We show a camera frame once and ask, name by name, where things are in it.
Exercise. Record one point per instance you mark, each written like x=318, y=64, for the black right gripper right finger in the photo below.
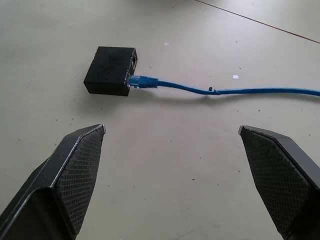
x=282, y=180

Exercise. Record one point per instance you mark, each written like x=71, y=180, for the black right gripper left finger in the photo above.
x=62, y=180

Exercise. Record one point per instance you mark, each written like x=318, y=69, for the black port box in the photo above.
x=110, y=70

